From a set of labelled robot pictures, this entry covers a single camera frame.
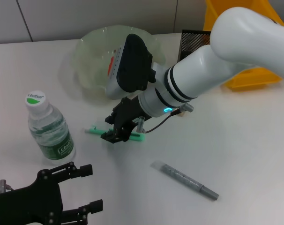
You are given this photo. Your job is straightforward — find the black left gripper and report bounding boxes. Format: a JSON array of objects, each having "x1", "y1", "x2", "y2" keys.
[{"x1": 0, "y1": 161, "x2": 104, "y2": 225}]

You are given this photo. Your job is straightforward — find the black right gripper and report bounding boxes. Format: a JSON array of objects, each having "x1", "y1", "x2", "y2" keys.
[{"x1": 101, "y1": 97, "x2": 149, "y2": 143}]

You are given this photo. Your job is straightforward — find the green utility knife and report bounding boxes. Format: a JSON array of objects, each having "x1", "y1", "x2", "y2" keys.
[{"x1": 84, "y1": 125, "x2": 146, "y2": 142}]

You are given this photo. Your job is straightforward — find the clear green-label water bottle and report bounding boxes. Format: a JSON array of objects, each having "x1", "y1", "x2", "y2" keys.
[{"x1": 24, "y1": 90, "x2": 76, "y2": 163}]

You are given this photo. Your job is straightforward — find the red-orange toy orange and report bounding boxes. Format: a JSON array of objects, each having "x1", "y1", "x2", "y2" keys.
[{"x1": 108, "y1": 49, "x2": 117, "y2": 76}]

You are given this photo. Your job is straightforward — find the grey marker pen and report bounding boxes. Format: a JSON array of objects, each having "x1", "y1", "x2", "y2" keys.
[{"x1": 150, "y1": 160, "x2": 219, "y2": 202}]

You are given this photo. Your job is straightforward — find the pale green glass fruit plate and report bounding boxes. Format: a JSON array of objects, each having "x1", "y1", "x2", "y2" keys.
[{"x1": 73, "y1": 24, "x2": 166, "y2": 99}]

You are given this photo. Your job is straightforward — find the black mesh pen holder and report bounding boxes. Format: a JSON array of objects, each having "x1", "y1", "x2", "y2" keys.
[{"x1": 178, "y1": 29, "x2": 213, "y2": 63}]

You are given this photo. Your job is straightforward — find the yellow plastic bin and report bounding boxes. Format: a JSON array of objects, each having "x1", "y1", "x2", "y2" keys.
[{"x1": 204, "y1": 0, "x2": 284, "y2": 91}]

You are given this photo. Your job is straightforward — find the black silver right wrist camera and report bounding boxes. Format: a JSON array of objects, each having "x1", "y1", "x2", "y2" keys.
[{"x1": 105, "y1": 34, "x2": 157, "y2": 100}]

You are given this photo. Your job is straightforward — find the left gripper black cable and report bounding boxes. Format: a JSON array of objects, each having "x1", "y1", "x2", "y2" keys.
[{"x1": 0, "y1": 179, "x2": 14, "y2": 194}]

